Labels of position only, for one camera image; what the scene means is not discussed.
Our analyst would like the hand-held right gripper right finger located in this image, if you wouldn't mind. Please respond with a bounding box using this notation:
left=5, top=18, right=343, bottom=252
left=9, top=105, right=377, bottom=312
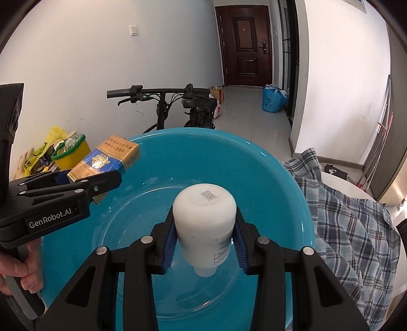
left=234, top=207, right=371, bottom=331

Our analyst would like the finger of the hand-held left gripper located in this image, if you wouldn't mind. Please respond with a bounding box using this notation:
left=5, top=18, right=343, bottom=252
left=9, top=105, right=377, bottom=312
left=17, top=170, right=123, bottom=207
left=9, top=169, right=75, bottom=192

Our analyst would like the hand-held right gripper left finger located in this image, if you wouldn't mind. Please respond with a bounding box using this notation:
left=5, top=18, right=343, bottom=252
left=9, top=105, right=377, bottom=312
left=36, top=207, right=177, bottom=331

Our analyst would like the gold and blue cigarette pack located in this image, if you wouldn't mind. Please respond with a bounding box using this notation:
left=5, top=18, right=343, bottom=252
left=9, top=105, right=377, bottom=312
left=67, top=135, right=141, bottom=204

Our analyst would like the white plastic bottle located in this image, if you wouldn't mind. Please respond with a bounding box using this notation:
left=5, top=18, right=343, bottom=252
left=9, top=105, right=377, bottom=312
left=172, top=183, right=237, bottom=277

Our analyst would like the teal plastic basin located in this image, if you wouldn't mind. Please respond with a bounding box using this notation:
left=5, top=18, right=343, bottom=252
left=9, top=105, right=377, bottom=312
left=40, top=127, right=315, bottom=331

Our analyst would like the white desktop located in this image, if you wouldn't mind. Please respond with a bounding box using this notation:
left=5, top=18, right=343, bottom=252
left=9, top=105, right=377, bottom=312
left=319, top=171, right=407, bottom=230

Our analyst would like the person's left hand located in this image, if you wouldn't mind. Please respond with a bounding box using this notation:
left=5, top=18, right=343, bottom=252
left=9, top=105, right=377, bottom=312
left=0, top=239, right=43, bottom=296

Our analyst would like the yellow bucket with green rim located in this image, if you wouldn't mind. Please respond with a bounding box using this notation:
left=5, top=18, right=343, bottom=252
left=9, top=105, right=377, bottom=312
left=51, top=134, right=93, bottom=172

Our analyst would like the yellow plastic bag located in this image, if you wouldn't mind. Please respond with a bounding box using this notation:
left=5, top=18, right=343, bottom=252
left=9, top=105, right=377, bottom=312
left=17, top=126, right=69, bottom=177

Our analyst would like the blue plaid cloth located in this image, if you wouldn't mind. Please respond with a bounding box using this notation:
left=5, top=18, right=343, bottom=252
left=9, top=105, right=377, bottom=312
left=281, top=147, right=401, bottom=331

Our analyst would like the black bicycle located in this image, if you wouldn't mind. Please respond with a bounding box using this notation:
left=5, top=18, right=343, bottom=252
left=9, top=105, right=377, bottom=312
left=106, top=83, right=220, bottom=134

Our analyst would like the black paper bag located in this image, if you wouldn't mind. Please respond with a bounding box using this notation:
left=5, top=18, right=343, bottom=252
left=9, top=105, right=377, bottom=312
left=324, top=163, right=349, bottom=179

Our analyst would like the orange and white bag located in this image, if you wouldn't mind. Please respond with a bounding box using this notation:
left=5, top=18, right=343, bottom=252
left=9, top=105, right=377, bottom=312
left=209, top=85, right=225, bottom=118

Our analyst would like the blue woven bag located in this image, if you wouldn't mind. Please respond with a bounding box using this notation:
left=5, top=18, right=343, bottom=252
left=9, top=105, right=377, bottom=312
left=262, top=84, right=288, bottom=113

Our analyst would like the folded drying rack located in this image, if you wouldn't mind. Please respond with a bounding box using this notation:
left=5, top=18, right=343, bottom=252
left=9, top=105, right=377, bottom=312
left=362, top=75, right=393, bottom=190

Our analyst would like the brown entrance door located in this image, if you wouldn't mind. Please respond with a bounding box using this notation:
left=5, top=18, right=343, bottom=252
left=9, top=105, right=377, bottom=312
left=214, top=5, right=274, bottom=86

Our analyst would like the gold refrigerator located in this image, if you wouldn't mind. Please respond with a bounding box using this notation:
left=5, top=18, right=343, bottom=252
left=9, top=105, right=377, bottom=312
left=378, top=22, right=407, bottom=204

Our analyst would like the black framed glass door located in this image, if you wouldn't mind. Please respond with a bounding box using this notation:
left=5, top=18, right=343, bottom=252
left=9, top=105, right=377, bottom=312
left=277, top=0, right=301, bottom=120

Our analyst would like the grey wall distribution panel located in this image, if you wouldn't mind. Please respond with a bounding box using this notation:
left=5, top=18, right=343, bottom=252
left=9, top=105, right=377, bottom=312
left=348, top=0, right=368, bottom=14

